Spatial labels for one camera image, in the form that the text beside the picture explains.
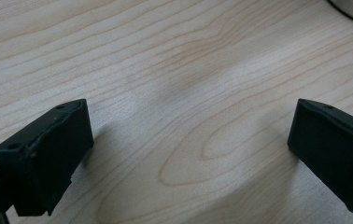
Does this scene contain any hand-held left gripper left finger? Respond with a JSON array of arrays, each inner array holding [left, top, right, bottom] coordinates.
[[0, 98, 95, 217]]

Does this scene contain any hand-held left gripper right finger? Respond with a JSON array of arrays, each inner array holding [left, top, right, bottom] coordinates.
[[287, 98, 353, 216]]

